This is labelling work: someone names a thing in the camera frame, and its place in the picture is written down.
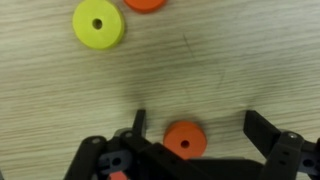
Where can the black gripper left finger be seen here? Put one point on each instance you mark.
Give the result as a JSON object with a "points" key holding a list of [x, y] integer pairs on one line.
{"points": [[129, 152]]}

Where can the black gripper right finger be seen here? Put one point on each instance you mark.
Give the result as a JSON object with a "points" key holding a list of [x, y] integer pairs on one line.
{"points": [[286, 152]]}

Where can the orange ring table corner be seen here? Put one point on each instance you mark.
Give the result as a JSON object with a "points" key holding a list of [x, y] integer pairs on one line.
{"points": [[145, 6]]}

